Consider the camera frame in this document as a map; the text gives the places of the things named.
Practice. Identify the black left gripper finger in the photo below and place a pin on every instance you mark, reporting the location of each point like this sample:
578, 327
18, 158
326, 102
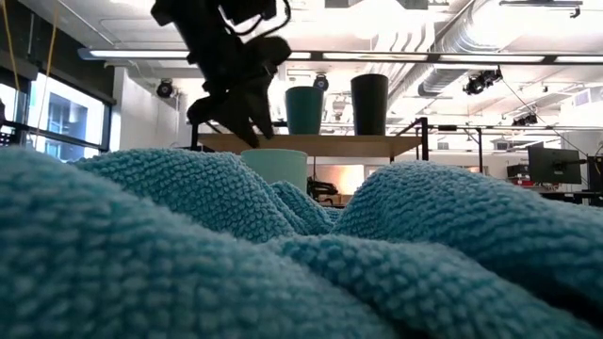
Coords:
240, 117
265, 103

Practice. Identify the dark green cup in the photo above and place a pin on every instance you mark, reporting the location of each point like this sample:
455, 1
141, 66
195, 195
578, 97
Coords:
304, 110

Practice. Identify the light teal mug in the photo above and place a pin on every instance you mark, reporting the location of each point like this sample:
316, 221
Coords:
278, 167

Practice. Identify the tall black cup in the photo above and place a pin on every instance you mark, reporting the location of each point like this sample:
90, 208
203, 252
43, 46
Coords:
369, 103

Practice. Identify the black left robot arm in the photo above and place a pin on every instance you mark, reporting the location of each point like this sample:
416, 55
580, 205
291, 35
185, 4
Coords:
188, 23

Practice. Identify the wooden shelf with black legs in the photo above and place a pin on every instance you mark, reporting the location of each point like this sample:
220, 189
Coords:
330, 143

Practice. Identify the black ceiling spot lamp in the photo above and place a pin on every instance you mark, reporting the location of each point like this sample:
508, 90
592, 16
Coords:
480, 81
165, 88
321, 82

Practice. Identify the long ceiling strip light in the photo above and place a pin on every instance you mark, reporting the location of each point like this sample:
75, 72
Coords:
141, 53

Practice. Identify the blue microfibre towel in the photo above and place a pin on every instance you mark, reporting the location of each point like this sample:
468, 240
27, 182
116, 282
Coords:
188, 263

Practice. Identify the black framed window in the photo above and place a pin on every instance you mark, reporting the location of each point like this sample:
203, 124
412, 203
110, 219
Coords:
70, 117

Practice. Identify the black computer monitor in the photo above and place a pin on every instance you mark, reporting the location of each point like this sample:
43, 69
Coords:
553, 165

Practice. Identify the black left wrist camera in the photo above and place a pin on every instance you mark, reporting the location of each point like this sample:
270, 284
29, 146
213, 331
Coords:
247, 10

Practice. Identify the silver ventilation duct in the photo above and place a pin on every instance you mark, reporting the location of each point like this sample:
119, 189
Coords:
452, 52

